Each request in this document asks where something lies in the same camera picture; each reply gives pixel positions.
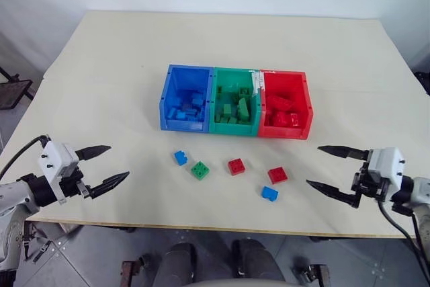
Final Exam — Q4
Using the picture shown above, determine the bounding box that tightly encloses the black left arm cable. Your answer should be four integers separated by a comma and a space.
0, 134, 51, 180

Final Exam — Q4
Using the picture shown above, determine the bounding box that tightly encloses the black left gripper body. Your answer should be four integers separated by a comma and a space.
58, 167, 91, 201

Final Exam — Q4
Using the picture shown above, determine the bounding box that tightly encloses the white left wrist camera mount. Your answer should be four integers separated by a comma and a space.
36, 140, 80, 206

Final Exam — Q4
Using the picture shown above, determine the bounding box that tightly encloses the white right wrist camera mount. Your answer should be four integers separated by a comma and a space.
367, 147, 408, 194

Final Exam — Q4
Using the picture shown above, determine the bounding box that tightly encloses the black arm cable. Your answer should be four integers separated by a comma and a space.
0, 134, 51, 180
376, 198, 430, 263

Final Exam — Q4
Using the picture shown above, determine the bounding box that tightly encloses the dark rounded shape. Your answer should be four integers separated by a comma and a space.
160, 242, 199, 287
230, 239, 287, 285

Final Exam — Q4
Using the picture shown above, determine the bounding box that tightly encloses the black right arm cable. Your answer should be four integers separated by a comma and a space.
376, 198, 430, 263

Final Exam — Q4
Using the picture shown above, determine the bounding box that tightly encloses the blue plastic bin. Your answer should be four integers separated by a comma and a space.
159, 63, 216, 132

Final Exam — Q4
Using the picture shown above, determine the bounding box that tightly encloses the black object at wall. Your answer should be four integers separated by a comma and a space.
414, 71, 430, 96

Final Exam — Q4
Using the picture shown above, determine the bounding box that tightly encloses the green plastic bin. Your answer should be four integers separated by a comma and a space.
208, 66, 267, 138

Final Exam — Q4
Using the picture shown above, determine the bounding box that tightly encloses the black mesh frame stand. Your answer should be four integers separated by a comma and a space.
0, 66, 35, 111

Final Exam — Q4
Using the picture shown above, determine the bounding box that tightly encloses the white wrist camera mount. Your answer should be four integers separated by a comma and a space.
367, 147, 408, 194
36, 140, 80, 206

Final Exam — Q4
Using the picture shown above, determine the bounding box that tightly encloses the long green toy brick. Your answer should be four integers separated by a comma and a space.
236, 97, 252, 125

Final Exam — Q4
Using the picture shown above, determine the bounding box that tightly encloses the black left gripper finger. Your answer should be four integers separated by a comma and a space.
74, 145, 112, 162
89, 171, 130, 200

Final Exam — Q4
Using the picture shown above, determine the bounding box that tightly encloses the white tape patch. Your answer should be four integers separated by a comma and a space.
249, 69, 267, 95

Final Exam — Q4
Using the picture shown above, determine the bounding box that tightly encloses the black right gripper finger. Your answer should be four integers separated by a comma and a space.
316, 145, 369, 162
306, 179, 362, 208

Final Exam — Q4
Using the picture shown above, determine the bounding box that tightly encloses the long red toy brick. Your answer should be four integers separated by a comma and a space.
266, 93, 292, 112

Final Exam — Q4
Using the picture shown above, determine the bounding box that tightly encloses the red plastic bin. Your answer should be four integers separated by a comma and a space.
257, 69, 314, 141

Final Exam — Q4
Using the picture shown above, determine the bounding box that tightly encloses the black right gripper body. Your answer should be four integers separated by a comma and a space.
351, 161, 392, 201

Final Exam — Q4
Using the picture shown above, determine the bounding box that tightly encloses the rusty metal foot bracket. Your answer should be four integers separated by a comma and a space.
121, 253, 151, 287
292, 262, 333, 287

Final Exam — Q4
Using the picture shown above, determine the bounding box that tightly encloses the black strap with buckle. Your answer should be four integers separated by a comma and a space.
21, 225, 55, 265

